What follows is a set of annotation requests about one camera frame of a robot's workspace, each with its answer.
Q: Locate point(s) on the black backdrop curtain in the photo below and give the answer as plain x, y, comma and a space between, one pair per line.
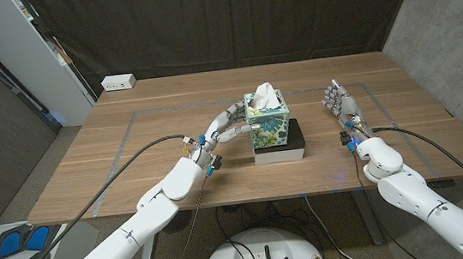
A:
224, 18

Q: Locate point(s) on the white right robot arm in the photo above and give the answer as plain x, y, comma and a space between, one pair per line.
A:
410, 192

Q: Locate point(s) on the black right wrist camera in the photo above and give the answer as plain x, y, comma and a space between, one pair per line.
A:
345, 138

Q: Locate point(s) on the black foam block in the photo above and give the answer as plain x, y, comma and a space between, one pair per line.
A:
297, 135

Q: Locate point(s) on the teal floral tissue box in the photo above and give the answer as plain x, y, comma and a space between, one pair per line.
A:
272, 129

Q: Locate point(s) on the grey table leg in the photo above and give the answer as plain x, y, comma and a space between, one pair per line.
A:
368, 218
147, 254

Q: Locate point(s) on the white cabinet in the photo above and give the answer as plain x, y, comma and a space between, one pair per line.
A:
26, 60

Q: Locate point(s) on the white power strip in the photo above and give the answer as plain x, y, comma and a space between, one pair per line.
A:
118, 82

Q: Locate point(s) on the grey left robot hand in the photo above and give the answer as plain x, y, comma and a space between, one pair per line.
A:
214, 131

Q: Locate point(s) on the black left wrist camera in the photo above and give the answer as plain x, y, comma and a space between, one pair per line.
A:
217, 162

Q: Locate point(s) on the white tissue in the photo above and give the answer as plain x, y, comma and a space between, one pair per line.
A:
264, 96

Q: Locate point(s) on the black round disc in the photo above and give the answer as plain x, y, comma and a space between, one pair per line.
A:
182, 218

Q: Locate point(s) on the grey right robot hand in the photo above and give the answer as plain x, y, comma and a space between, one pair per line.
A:
347, 106

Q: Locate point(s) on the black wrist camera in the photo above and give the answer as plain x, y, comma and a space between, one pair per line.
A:
217, 162
345, 138

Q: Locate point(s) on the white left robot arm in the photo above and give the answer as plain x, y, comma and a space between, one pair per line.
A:
154, 211

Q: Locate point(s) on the blue foot pedal unit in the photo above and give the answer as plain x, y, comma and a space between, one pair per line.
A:
36, 238

